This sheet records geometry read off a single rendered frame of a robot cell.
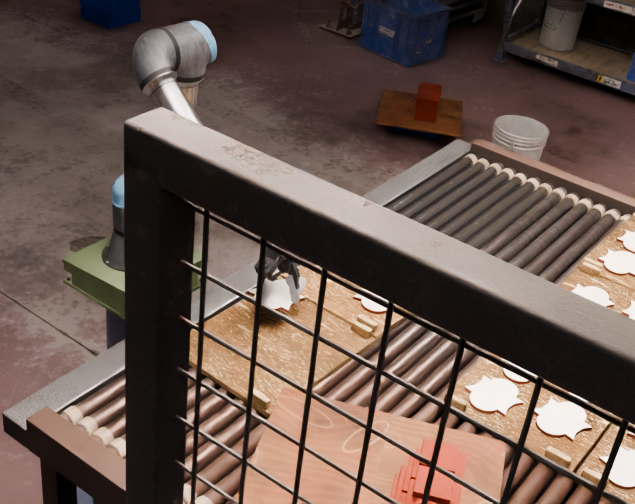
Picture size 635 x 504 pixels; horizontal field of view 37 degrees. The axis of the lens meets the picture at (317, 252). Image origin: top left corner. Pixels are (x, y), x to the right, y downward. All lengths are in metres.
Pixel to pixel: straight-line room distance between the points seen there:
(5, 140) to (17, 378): 1.98
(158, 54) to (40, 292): 2.03
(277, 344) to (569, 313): 2.04
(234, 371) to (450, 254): 1.92
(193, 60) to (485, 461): 1.20
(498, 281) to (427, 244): 0.04
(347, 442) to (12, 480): 1.63
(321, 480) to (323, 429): 0.15
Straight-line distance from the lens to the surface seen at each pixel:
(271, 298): 2.46
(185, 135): 0.51
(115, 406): 2.27
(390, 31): 6.86
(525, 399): 2.42
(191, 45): 2.44
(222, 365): 2.35
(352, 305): 2.60
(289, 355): 2.40
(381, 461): 2.01
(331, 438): 2.04
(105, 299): 2.63
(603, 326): 0.41
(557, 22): 7.17
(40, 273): 4.34
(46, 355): 3.88
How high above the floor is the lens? 2.44
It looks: 32 degrees down
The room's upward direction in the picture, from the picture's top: 7 degrees clockwise
